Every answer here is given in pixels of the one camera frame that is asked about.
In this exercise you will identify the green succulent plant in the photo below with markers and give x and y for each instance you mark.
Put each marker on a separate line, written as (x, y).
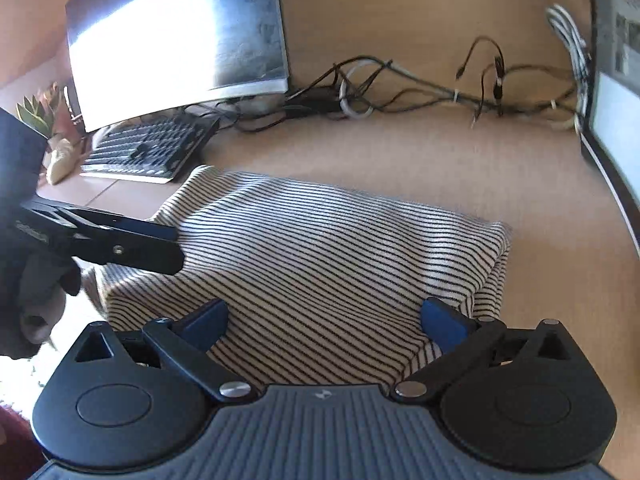
(35, 112)

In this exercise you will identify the black computer monitor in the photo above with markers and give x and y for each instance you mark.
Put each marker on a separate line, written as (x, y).
(175, 35)

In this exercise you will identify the striped beige sweater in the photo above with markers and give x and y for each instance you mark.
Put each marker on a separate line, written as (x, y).
(325, 260)

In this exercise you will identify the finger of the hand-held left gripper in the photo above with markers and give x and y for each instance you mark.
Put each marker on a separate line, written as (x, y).
(145, 255)
(150, 229)

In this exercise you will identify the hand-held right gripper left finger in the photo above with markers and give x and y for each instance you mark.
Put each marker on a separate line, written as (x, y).
(207, 325)

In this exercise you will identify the person's left hand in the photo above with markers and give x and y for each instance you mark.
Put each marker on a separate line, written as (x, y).
(35, 305)

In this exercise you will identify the black keyboard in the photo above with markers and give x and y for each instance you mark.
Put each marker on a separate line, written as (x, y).
(150, 150)

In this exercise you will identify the white computer case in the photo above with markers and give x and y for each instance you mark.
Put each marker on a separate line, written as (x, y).
(620, 100)

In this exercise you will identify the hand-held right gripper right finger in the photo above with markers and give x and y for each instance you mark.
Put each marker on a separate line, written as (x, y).
(442, 325)

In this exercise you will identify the dark red cloth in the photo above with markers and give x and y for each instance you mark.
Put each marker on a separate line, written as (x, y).
(15, 440)

